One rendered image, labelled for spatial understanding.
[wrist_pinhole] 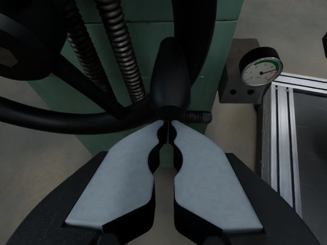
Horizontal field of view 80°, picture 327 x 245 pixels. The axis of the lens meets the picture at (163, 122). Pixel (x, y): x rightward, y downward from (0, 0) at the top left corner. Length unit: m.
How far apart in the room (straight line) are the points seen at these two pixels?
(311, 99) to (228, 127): 0.37
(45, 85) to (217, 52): 0.39
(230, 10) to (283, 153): 0.59
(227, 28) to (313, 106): 0.73
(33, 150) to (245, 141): 1.07
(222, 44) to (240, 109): 0.80
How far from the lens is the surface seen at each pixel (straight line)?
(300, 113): 0.98
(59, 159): 1.11
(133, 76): 0.26
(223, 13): 0.36
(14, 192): 1.16
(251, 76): 0.37
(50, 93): 0.56
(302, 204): 0.81
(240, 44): 0.48
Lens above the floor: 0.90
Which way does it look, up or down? 58 degrees down
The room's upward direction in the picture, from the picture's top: 4 degrees counter-clockwise
